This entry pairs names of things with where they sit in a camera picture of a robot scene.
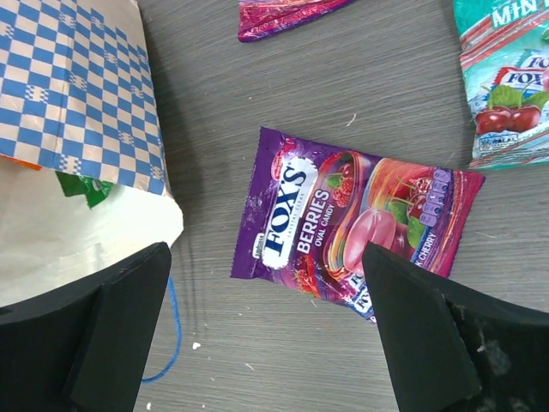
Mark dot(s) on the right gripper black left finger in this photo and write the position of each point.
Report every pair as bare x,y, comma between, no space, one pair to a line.
84,346

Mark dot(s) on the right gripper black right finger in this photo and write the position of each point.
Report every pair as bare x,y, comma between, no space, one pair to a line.
451,348

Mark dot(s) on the green snack packet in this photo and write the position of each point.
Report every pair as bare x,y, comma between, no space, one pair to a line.
95,191

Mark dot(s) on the teal white snack packet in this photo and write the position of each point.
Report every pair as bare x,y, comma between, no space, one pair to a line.
504,63

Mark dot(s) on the blue checkered paper bag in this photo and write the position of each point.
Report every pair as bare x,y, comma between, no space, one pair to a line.
77,97

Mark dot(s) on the orange snack packet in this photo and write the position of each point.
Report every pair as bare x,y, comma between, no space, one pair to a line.
25,164

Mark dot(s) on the purple snack packet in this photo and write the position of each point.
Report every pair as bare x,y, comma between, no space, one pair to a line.
263,19
312,208

